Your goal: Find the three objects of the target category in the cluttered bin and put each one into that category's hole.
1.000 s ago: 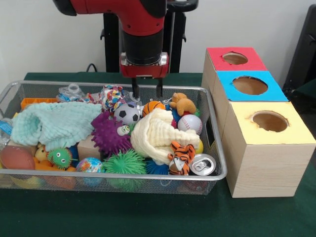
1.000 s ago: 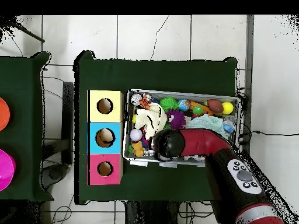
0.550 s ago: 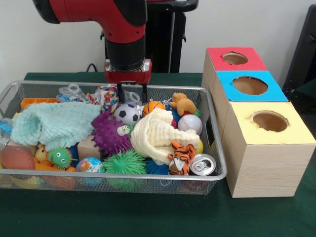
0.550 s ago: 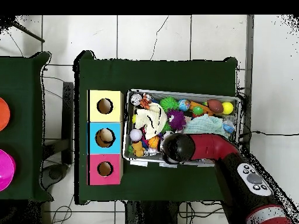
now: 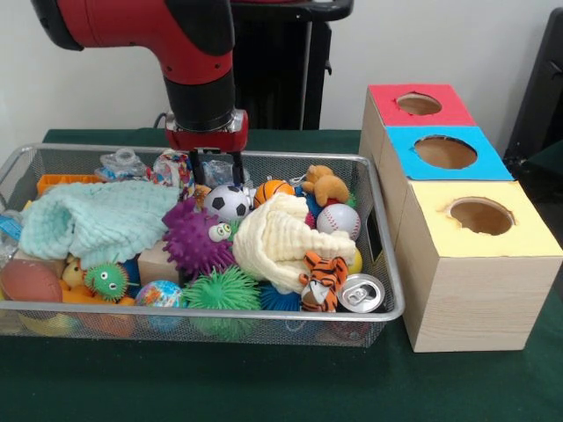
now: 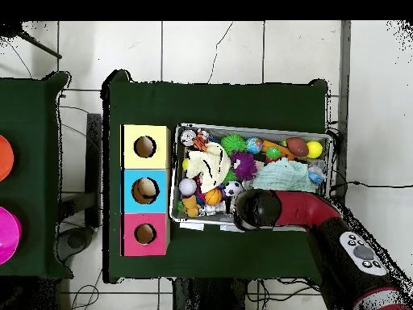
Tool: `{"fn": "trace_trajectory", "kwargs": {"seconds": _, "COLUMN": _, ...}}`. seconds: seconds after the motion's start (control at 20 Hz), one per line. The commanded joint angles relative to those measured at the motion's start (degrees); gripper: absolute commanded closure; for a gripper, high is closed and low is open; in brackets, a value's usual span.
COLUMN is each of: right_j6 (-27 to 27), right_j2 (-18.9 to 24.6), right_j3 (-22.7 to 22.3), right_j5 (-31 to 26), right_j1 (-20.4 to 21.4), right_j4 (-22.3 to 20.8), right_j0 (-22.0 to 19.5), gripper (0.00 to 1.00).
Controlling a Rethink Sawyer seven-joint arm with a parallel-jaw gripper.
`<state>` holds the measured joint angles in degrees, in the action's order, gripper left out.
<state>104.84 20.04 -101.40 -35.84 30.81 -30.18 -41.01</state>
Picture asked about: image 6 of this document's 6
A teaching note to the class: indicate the pale yellow cloth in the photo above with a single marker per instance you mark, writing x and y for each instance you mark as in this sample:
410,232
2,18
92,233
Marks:
208,166

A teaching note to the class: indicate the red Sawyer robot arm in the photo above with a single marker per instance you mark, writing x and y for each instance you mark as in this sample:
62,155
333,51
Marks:
303,210

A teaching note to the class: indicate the clear mesh bin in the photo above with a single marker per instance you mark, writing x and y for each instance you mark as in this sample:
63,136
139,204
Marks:
193,223

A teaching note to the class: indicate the white ball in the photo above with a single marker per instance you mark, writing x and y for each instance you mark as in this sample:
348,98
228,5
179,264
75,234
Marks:
188,186

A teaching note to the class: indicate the small orange basketball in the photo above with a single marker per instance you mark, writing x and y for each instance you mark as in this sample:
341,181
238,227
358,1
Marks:
213,196

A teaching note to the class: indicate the small soccer ball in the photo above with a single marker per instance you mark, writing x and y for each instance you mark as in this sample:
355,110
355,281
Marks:
232,188

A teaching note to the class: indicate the purple spiky ball with eyes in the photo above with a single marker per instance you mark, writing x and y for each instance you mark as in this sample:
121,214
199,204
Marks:
244,166

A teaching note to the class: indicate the large green spiky ball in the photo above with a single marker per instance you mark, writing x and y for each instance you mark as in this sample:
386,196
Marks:
233,143

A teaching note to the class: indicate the silver drink can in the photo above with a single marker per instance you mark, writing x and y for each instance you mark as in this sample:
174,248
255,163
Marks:
188,136

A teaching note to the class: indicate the dark green table cloth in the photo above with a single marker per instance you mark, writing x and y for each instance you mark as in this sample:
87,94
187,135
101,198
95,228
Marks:
213,103

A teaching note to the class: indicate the mint green cloth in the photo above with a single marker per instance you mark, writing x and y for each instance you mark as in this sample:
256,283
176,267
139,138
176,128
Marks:
284,175

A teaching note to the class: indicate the brown toy football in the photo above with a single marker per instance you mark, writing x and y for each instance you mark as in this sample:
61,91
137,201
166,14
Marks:
297,146

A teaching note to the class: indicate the yellow ball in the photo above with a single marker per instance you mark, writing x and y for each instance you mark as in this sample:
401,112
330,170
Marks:
314,149

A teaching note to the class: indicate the dark green side table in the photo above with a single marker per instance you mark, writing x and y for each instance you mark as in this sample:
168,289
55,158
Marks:
35,129

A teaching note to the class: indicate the orange disc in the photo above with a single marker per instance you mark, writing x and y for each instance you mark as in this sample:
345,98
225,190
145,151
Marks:
4,158

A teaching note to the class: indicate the pink disc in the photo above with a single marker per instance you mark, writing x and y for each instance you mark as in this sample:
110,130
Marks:
8,236

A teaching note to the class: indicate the black tripod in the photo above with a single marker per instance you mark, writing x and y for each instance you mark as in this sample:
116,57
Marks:
10,29

